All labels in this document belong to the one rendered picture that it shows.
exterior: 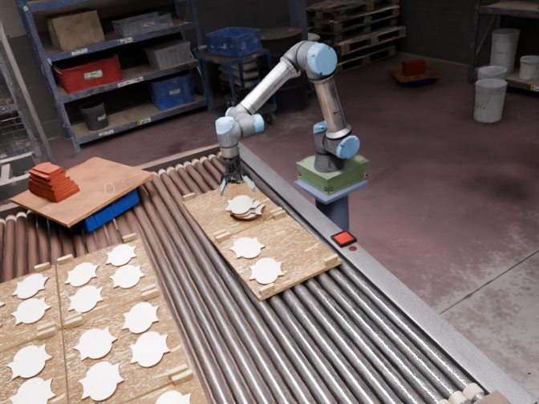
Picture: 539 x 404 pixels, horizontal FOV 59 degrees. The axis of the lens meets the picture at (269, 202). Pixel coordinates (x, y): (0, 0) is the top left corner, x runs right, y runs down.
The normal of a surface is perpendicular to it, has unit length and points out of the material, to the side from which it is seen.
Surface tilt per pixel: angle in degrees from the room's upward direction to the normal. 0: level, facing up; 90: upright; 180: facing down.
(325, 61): 82
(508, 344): 1
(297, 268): 0
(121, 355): 0
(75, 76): 90
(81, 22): 97
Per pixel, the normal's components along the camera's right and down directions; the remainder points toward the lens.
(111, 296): -0.12, -0.85
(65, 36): 0.69, 0.19
